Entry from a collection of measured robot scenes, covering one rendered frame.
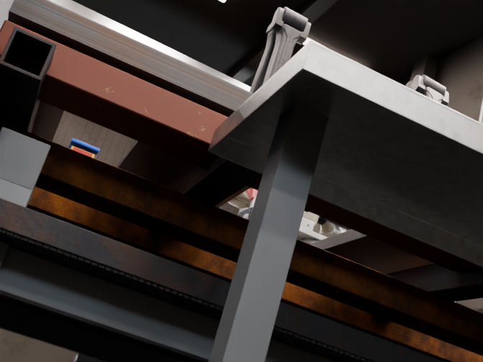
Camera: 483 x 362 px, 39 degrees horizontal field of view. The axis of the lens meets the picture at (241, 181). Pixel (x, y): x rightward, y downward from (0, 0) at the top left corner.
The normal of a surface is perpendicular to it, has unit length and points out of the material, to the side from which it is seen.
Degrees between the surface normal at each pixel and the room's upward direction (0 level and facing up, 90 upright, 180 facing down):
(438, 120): 90
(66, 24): 90
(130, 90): 90
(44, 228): 90
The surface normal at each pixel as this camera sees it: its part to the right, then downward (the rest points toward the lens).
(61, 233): 0.37, -0.24
